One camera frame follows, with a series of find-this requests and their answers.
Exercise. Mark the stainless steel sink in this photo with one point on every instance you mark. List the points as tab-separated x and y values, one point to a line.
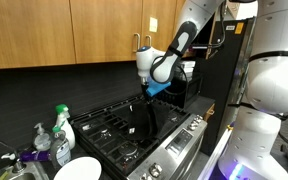
34	171

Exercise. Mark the clear soap pump dispenser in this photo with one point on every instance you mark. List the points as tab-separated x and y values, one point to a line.
42	141

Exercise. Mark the silver stove knob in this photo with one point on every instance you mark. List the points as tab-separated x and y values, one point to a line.
155	169
193	125
145	177
199	118

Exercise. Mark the aluminium frame rail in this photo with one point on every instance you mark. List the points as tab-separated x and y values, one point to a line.
217	150

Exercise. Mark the stack of white containers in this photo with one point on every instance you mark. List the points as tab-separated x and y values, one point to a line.
188	68

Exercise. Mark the wooden wall cabinet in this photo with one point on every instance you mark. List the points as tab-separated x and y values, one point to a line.
27	33

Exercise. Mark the clear dish soap bottle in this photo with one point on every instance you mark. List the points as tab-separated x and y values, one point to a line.
60	151

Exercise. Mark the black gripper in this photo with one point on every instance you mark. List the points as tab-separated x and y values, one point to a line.
145	91

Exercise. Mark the purple bottle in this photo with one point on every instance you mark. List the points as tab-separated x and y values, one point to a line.
34	155

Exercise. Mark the black towel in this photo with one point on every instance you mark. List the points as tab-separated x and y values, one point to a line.
139	120

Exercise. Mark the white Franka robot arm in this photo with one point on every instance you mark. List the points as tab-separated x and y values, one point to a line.
270	83

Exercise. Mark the yellow sticky note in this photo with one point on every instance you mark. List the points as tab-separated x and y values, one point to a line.
153	24

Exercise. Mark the yellow label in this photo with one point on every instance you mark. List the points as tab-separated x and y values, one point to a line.
239	28

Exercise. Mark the white spray bottle green trigger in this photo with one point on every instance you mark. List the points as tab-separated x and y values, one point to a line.
67	131

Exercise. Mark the black microwave oven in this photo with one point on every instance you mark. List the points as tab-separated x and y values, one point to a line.
190	91

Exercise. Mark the white plate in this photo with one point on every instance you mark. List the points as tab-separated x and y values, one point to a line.
79	170

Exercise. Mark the stainless steel gas stove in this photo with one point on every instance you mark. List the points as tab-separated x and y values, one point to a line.
170	160

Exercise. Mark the chrome faucet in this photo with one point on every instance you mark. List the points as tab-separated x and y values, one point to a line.
17	165

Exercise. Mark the wooden base cabinet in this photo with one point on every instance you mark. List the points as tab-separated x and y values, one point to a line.
210	112

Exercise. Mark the small white label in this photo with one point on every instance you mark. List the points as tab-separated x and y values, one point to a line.
230	28

